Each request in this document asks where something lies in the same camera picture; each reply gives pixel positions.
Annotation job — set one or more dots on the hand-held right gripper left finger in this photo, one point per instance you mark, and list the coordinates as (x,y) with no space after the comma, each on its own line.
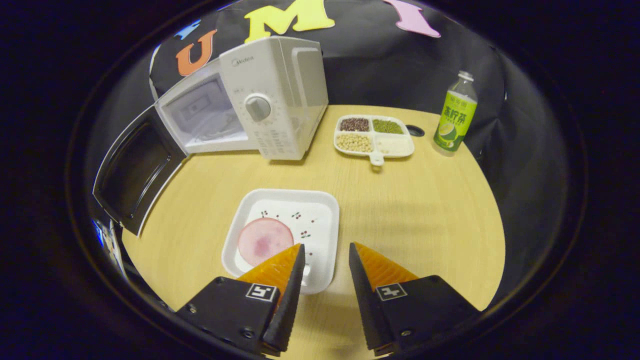
(292,305)

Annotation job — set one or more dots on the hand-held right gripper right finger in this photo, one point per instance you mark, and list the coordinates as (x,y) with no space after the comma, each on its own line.
(362,305)

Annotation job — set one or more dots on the pink round food slice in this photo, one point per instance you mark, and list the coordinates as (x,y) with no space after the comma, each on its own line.
(262,240)

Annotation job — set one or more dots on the white square plate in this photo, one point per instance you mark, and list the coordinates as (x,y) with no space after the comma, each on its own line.
(310,210)

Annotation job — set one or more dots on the white microwave oven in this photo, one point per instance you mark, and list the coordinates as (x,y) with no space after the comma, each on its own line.
(280,75)

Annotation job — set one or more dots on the white divided tray with beans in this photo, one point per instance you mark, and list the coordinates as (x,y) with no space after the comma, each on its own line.
(395,145)

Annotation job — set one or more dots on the green label drink bottle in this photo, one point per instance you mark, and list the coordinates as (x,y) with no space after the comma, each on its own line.
(455,120)

